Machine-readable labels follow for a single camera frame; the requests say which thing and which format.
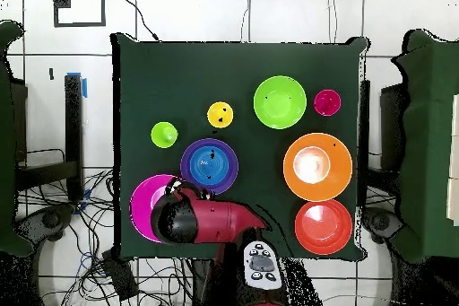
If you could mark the large pink bowl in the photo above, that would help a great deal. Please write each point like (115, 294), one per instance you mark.
(141, 205)

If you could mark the red-orange bowl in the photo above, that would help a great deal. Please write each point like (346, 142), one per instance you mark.
(322, 236)

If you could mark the black chair base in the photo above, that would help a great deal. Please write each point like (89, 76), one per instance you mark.
(50, 220)
(380, 223)

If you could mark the black floor box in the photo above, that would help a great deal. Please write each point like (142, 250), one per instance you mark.
(120, 277)

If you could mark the green cloth side table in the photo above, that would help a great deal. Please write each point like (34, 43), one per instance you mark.
(430, 141)
(7, 141)

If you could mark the large orange bowl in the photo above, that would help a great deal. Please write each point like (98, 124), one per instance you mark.
(339, 176)

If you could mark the black metal frame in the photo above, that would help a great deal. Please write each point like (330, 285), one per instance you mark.
(73, 123)
(392, 123)

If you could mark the red-pink cup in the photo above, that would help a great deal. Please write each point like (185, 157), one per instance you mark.
(327, 102)

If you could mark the lime green cup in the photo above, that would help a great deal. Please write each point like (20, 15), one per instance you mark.
(163, 134)

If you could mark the purple bowl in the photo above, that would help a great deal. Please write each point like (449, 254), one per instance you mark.
(233, 166)

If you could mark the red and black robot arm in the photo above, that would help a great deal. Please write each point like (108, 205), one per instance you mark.
(226, 220)

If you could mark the dark green tablecloth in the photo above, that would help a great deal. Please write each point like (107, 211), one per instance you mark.
(179, 76)

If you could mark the yellow cup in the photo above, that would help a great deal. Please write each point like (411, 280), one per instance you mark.
(214, 115)

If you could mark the blue tape strip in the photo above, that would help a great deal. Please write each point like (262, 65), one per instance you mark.
(84, 89)

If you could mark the small blue bowl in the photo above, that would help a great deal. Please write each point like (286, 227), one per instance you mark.
(218, 167)

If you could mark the lime green bowl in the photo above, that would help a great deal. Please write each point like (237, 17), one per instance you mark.
(279, 105)

